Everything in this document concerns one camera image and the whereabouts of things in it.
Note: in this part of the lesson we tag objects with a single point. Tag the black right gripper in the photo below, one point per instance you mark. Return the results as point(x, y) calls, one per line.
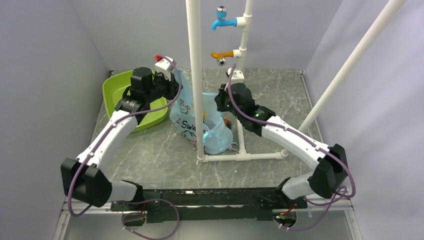
point(220, 97)

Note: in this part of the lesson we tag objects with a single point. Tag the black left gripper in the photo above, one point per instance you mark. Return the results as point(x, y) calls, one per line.
point(173, 86)

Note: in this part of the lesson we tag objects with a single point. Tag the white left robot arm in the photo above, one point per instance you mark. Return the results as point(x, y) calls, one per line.
point(83, 178)

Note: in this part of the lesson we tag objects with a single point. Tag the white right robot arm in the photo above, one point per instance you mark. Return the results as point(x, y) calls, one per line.
point(328, 164)

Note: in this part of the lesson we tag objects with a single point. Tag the lime green plastic basin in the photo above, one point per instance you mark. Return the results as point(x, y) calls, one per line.
point(116, 90)

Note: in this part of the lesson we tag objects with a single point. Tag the orange plastic faucet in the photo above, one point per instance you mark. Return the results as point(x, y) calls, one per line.
point(221, 57)

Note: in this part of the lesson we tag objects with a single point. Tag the silver combination wrench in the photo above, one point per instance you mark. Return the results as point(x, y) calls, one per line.
point(233, 147)

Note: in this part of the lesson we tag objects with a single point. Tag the blue plastic faucet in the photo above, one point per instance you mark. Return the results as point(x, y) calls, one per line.
point(221, 21)

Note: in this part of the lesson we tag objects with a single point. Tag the white diagonal pole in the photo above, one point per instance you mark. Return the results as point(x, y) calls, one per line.
point(374, 31)

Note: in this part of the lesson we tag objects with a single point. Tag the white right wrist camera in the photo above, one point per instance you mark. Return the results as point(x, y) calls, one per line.
point(236, 77)

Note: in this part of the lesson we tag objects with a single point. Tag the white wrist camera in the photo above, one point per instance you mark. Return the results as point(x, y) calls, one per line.
point(164, 66)
point(236, 77)

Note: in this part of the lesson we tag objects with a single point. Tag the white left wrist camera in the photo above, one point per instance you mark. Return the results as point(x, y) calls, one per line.
point(164, 66)

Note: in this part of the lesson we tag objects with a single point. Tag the white PVC pipe frame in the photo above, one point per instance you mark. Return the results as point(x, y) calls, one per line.
point(201, 42)

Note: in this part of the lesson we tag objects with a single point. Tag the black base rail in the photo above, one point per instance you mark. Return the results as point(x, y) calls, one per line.
point(260, 203)

